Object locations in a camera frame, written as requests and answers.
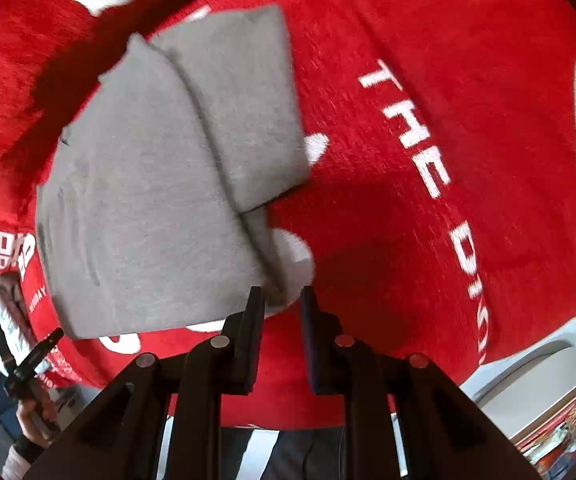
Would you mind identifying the grey knit sweater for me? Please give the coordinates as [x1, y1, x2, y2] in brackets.
[34, 4, 314, 340]

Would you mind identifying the person's left hand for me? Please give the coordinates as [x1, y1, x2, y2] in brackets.
[15, 385, 60, 448]

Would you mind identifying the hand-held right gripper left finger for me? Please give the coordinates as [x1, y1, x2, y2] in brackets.
[25, 286, 267, 480]

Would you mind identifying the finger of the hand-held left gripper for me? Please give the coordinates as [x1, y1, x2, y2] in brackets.
[27, 327, 65, 368]

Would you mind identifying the colourful printed box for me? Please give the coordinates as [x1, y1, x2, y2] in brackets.
[513, 375, 576, 468]

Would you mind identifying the red printed blanket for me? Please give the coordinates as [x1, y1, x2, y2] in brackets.
[0, 0, 576, 431]

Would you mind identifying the brown cloth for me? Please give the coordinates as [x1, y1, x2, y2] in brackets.
[0, 272, 25, 311]

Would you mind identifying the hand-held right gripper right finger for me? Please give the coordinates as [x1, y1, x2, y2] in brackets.
[300, 285, 544, 480]

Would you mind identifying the dark cloth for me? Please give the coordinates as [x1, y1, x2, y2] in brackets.
[220, 425, 400, 480]

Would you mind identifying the person's left forearm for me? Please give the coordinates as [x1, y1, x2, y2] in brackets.
[0, 432, 46, 480]

